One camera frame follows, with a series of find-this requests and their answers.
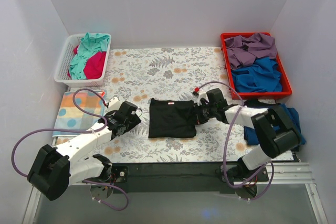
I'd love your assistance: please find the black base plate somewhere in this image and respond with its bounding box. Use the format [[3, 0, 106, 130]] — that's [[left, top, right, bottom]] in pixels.
[[104, 161, 271, 195]]

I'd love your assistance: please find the magenta t-shirt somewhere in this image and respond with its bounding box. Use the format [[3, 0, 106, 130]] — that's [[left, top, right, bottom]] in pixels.
[[67, 45, 107, 80]]

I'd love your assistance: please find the purple cable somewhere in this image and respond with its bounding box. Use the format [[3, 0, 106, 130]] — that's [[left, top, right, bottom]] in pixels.
[[12, 88, 130, 211], [196, 81, 275, 201]]

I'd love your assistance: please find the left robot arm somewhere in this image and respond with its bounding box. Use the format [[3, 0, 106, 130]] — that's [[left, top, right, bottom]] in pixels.
[[27, 99, 141, 200]]

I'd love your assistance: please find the black t-shirt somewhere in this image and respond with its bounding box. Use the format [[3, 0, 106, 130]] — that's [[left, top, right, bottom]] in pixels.
[[149, 98, 197, 138]]

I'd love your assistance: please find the purple t-shirt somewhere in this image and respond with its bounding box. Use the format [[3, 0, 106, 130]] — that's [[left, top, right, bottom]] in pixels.
[[224, 33, 278, 70]]

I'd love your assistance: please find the colourful checked towel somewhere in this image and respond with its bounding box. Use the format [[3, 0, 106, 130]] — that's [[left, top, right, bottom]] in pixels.
[[52, 91, 105, 137]]

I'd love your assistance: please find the blue t-shirt in bin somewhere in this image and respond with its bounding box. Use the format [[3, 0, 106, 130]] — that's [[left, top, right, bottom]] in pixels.
[[232, 58, 282, 92]]

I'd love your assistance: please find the floral patterned table mat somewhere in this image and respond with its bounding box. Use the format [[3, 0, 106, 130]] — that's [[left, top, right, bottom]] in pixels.
[[51, 47, 295, 163]]

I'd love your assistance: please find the teal t-shirt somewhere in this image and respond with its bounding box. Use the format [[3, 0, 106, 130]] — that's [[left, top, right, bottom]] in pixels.
[[68, 33, 111, 80]]

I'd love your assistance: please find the folded blue t-shirt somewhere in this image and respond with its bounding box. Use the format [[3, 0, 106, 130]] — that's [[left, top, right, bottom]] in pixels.
[[244, 99, 306, 146]]

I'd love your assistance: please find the aluminium rail frame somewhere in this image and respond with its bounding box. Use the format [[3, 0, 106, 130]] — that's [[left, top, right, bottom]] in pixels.
[[24, 162, 327, 223]]

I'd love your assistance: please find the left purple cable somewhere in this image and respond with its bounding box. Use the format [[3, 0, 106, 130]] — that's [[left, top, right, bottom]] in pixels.
[[12, 88, 130, 211]]

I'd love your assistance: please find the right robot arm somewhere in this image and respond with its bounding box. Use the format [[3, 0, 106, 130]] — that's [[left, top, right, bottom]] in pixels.
[[194, 88, 303, 181]]

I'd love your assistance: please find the white plastic basket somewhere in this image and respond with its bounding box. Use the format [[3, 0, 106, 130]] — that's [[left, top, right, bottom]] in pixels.
[[54, 34, 111, 88]]

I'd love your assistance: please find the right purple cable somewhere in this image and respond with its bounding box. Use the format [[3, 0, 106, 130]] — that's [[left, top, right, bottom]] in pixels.
[[196, 81, 275, 201]]

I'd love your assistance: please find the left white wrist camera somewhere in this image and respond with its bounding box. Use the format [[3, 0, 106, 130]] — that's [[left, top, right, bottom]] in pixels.
[[106, 97, 121, 112]]

